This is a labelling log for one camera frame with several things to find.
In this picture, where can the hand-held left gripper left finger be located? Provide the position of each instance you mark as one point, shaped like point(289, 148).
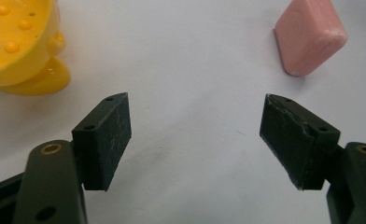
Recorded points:
point(101, 143)

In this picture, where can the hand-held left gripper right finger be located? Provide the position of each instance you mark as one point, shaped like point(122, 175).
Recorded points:
point(291, 140)

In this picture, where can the yellow plastic toy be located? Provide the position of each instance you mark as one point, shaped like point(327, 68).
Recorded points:
point(19, 43)

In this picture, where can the pink soap bar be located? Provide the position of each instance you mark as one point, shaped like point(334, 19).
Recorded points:
point(308, 35)

